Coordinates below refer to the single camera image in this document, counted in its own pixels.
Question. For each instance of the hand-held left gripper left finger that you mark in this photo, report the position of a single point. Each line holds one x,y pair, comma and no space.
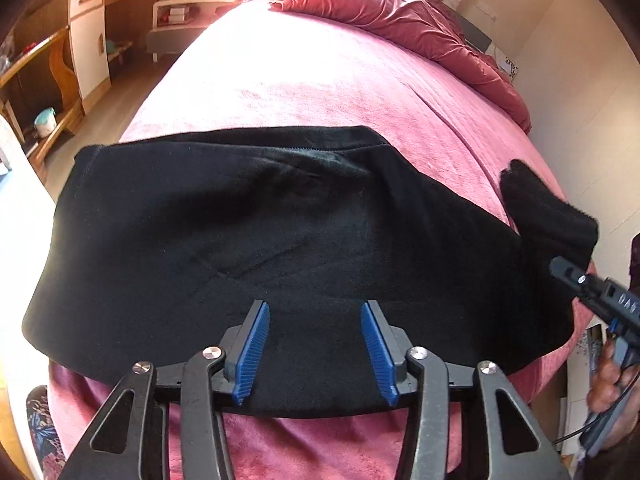
252,355

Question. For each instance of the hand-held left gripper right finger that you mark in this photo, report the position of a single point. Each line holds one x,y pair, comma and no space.
377,355

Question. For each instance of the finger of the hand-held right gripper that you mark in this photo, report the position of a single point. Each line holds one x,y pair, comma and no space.
567,270

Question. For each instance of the black pants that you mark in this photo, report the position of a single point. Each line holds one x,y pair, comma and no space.
250,235

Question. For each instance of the person's right hand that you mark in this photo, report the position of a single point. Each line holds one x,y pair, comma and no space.
607,377

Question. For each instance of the printed white box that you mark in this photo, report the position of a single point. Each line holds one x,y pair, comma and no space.
585,360

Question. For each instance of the white floral headboard panel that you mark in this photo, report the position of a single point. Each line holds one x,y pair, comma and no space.
507,62

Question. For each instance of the floral cushion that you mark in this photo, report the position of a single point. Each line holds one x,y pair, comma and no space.
45,435

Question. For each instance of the bed with pink sheet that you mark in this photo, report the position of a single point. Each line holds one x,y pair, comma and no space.
300,85

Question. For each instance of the red duvet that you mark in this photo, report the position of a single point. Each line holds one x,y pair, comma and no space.
410,20

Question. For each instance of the teal cup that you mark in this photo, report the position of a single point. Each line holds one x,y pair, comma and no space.
44,122

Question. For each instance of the white nightstand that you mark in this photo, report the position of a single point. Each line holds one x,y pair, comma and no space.
175,35

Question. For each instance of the wooden side table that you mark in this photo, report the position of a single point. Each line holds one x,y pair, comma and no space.
55,75

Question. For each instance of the small boxes in nightstand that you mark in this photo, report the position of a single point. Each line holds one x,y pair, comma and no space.
178,14

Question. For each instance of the wooden desk with white cabinet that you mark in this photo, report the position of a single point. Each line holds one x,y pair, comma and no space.
90,40

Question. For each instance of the small red object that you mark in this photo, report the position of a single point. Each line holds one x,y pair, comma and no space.
31,47

